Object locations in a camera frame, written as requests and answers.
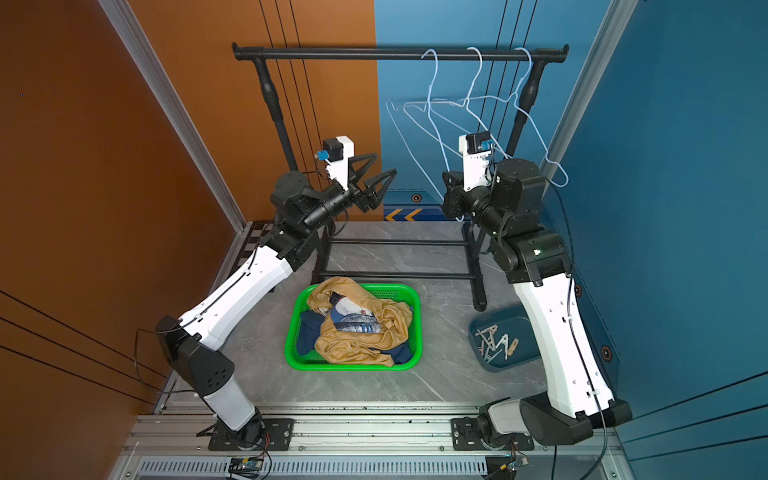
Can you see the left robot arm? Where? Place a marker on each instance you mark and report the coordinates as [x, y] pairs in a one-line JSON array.
[[192, 343]]

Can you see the cream yellow clothespin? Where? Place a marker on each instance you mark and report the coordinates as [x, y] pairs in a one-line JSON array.
[[512, 347]]

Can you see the navy blue t-shirt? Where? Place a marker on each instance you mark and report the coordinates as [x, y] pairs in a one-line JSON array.
[[310, 329]]

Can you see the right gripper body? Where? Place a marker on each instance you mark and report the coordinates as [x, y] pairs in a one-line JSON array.
[[462, 202]]

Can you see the green circuit board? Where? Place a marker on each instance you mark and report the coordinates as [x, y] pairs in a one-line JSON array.
[[246, 468], [514, 465]]

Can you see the left green circuit board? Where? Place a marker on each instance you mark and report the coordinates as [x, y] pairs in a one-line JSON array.
[[246, 468]]

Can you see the teal plastic tub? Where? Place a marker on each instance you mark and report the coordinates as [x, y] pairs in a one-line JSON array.
[[515, 323]]

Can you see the green plastic basket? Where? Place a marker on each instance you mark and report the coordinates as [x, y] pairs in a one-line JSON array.
[[314, 362]]

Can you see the white clothespin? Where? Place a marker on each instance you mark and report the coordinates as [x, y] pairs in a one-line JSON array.
[[502, 342]]

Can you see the light blue hanger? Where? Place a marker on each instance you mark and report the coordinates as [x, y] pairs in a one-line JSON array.
[[522, 98]]

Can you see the pale green clothespin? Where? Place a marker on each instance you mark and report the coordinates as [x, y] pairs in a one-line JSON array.
[[487, 335]]

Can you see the right green circuit board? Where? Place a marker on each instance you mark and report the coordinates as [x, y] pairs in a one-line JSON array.
[[514, 465]]

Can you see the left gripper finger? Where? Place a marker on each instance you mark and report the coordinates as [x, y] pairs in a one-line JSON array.
[[358, 167], [376, 188]]

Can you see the black clothes rack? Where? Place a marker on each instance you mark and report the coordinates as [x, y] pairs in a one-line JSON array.
[[396, 53]]

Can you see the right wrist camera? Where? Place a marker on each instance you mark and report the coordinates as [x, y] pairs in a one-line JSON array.
[[476, 150]]

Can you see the white wire hanger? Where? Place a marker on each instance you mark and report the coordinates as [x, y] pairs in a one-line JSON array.
[[420, 114], [468, 102]]

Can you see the beige clothespin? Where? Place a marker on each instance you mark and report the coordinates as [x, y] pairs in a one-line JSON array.
[[489, 351]]

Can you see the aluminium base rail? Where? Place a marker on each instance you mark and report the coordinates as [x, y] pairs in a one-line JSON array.
[[350, 440]]

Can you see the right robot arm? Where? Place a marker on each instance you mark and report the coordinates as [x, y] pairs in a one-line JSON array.
[[506, 206]]

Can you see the black white checkerboard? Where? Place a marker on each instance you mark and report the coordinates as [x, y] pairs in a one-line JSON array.
[[257, 228]]

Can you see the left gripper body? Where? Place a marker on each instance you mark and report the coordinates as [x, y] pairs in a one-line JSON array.
[[356, 199]]

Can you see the yellow printed t-shirt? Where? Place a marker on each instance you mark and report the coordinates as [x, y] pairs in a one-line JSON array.
[[358, 328]]

